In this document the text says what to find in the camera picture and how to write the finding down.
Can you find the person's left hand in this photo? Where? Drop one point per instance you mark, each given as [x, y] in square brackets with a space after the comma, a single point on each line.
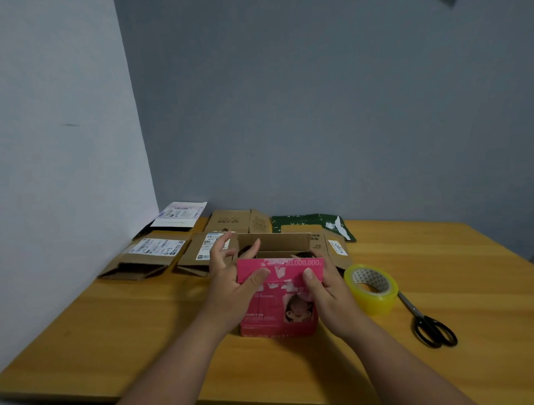
[227, 292]

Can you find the person's right hand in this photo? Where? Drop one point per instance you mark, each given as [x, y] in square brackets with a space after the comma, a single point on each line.
[333, 300]

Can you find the yellow tape roll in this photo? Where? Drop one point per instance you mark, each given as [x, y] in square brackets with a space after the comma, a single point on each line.
[377, 302]

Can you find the brown carton with label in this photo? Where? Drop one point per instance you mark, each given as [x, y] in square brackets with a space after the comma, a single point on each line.
[194, 256]

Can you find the small brown cardboard box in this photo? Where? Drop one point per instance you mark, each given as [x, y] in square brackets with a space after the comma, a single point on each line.
[338, 250]

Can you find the pink and black carton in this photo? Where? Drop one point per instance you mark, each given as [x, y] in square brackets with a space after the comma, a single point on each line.
[279, 300]

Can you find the plain brown carton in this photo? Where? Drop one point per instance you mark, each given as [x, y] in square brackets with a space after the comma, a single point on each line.
[233, 221]

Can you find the green box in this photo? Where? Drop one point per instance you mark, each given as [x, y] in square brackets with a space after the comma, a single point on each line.
[300, 220]

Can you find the black box white label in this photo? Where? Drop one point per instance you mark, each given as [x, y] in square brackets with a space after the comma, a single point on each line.
[179, 215]

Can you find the black scissors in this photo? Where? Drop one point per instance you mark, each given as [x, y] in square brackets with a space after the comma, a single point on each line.
[434, 329]

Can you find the person's right forearm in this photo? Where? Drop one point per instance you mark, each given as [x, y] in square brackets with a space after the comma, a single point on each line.
[396, 371]

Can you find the person's left forearm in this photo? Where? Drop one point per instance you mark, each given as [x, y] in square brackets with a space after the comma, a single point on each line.
[179, 367]

